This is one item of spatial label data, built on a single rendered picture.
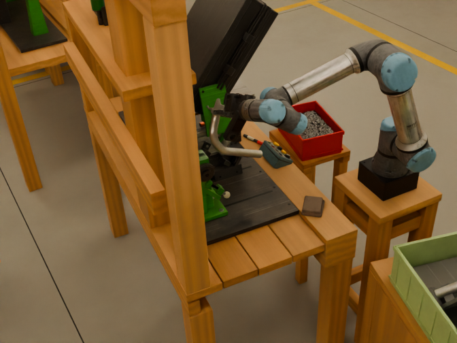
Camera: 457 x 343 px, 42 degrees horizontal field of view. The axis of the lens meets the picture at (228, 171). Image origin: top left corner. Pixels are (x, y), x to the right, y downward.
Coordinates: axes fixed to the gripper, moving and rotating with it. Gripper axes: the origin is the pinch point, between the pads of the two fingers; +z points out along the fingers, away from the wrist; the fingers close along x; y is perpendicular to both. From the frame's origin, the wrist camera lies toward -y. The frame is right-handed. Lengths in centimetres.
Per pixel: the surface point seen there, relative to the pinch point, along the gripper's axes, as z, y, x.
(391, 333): -43, -68, -64
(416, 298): -59, -50, -53
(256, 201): 7.6, -30.1, -30.0
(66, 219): 180, -71, -15
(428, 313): -66, -53, -51
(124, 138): 13.7, -14.4, 27.9
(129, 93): -9.6, -0.4, 39.1
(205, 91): 25.3, 10.2, -8.5
